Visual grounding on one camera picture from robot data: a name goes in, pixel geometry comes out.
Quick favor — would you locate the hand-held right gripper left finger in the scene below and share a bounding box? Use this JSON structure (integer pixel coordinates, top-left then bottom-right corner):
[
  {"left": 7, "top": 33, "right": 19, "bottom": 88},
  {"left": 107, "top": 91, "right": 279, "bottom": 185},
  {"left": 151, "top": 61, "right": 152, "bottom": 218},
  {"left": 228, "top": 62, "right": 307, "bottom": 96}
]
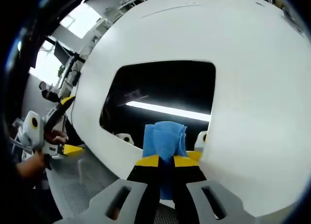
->
[{"left": 54, "top": 154, "right": 161, "bottom": 224}]

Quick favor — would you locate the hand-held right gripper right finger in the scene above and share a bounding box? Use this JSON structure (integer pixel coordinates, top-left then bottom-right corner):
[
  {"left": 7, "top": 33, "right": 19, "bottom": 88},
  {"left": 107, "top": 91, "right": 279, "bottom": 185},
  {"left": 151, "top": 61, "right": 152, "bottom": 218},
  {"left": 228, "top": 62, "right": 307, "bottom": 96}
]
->
[{"left": 173, "top": 155, "right": 256, "bottom": 224}]

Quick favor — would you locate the blue cleaning cloth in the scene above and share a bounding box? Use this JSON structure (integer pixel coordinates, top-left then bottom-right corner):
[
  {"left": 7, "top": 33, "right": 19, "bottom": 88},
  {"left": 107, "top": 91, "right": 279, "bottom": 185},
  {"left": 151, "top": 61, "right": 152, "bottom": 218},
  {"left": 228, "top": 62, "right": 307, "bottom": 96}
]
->
[{"left": 142, "top": 121, "right": 188, "bottom": 201}]

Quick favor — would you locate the black mirror with white frame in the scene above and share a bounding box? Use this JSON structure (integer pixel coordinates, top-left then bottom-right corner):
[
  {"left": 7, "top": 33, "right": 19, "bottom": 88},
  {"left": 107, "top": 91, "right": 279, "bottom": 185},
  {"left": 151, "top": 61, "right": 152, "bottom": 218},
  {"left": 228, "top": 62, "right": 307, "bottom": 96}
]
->
[{"left": 98, "top": 59, "right": 217, "bottom": 161}]

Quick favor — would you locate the person's left hand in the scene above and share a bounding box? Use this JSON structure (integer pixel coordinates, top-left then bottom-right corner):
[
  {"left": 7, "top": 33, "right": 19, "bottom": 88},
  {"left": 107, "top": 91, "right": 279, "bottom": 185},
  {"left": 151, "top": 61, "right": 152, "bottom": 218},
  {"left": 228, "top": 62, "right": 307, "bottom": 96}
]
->
[{"left": 43, "top": 130, "right": 69, "bottom": 147}]

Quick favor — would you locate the black computer monitor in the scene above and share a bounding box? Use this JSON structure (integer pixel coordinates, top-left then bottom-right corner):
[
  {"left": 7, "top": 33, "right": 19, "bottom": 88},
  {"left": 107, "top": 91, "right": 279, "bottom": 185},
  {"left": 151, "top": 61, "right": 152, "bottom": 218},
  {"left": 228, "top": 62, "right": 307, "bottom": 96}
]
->
[{"left": 53, "top": 40, "right": 74, "bottom": 65}]

